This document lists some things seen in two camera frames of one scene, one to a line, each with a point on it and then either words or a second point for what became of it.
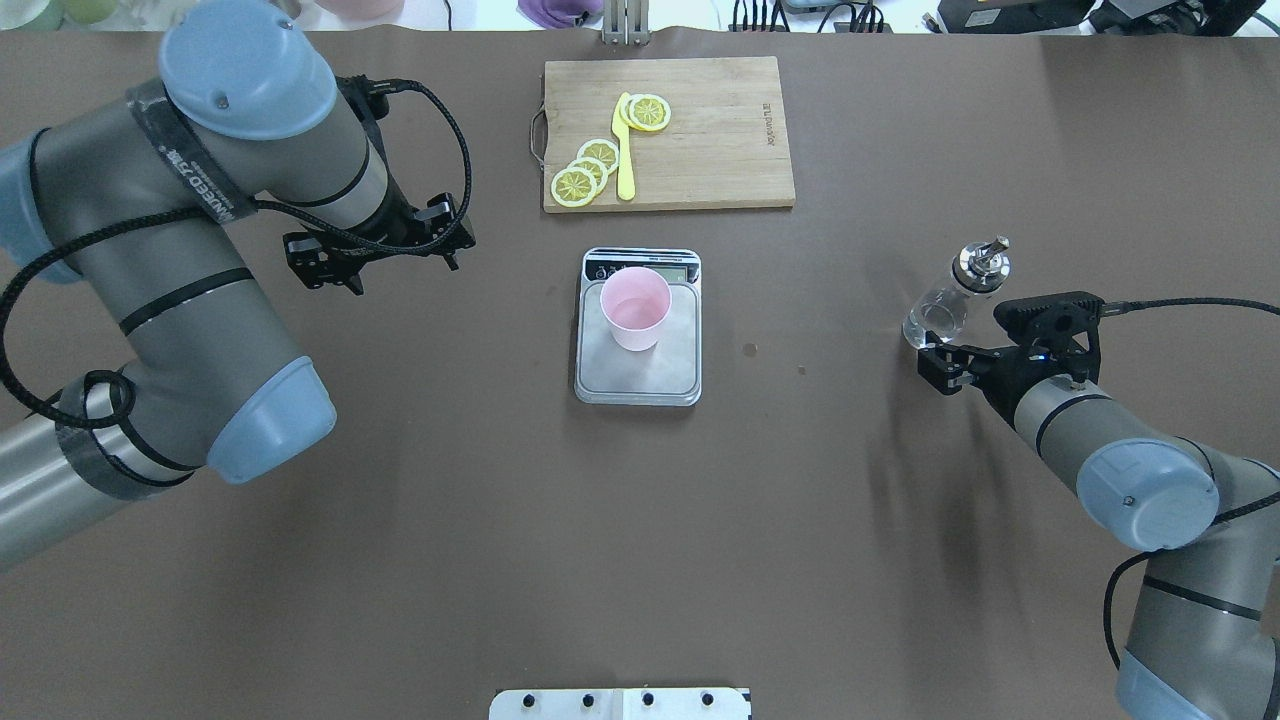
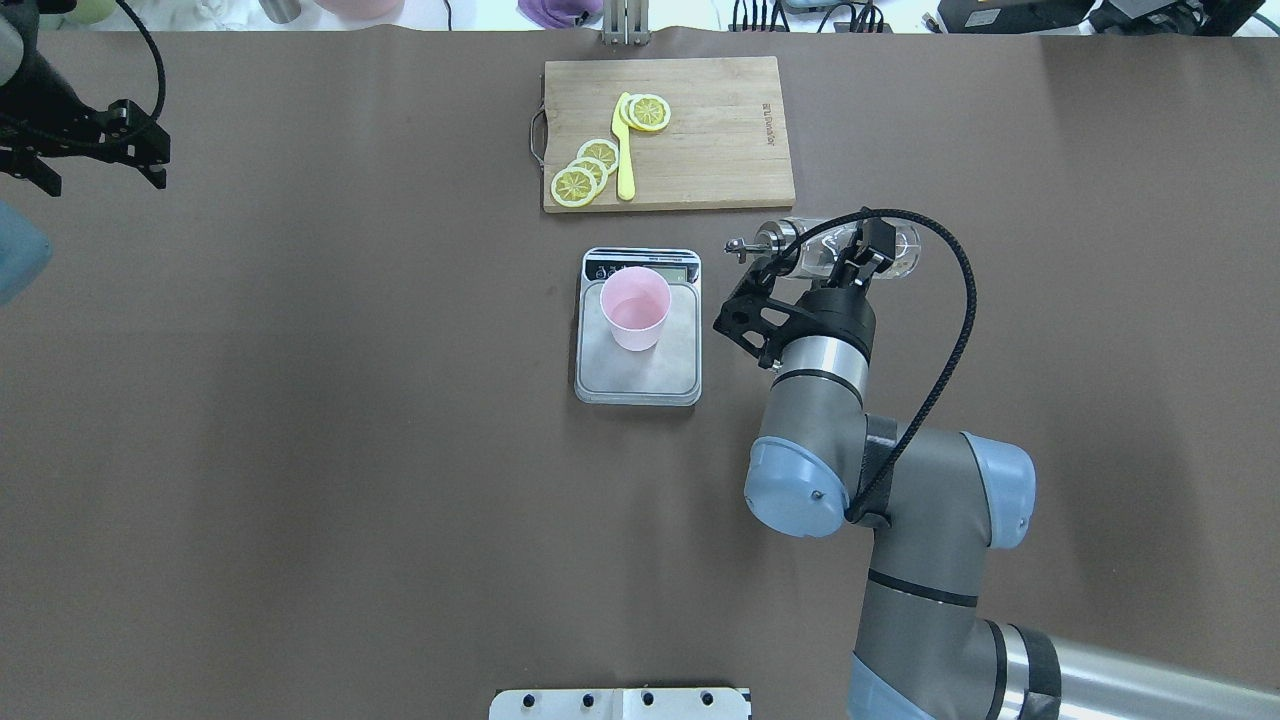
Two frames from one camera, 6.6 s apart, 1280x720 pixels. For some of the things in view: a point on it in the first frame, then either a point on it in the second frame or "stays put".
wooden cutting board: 723,147 stays put
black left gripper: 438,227 to 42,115
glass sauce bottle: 979,269 to 821,248
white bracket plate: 620,704 stays put
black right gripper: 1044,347 to 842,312
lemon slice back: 602,150 stays put
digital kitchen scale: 669,373 stays put
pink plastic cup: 635,301 stays put
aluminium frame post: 626,23 stays put
